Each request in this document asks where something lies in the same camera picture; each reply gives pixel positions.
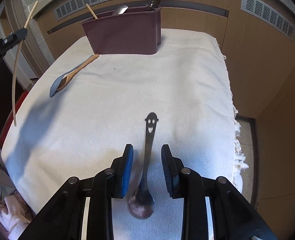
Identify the red floor mat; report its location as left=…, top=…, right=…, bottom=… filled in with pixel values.
left=0, top=91, right=29, bottom=148

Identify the grey-blue plastic rice spoon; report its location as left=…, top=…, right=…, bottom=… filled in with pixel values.
left=49, top=54, right=95, bottom=98

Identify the bundle of cloths on floor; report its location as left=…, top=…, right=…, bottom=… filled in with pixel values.
left=0, top=184, right=33, bottom=239

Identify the white cloth table cover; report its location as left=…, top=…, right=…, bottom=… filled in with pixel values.
left=2, top=29, right=235, bottom=239

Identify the brown wooden spoon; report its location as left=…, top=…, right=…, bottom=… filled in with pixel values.
left=55, top=54, right=100, bottom=92

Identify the short grey vent grille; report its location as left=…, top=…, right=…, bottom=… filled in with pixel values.
left=240, top=0, right=294, bottom=40

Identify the wooden chopstick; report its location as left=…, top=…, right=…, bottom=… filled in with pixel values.
left=85, top=3, right=98, bottom=20
left=11, top=0, right=39, bottom=127

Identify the maroon plastic utensil holder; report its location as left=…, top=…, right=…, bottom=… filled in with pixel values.
left=82, top=7, right=162, bottom=55

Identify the black plastic ladle spoon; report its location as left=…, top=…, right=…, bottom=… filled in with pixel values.
left=145, top=0, right=161, bottom=11

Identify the steel smiley handle spoon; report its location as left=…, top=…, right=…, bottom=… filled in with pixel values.
left=128, top=112, right=159, bottom=219

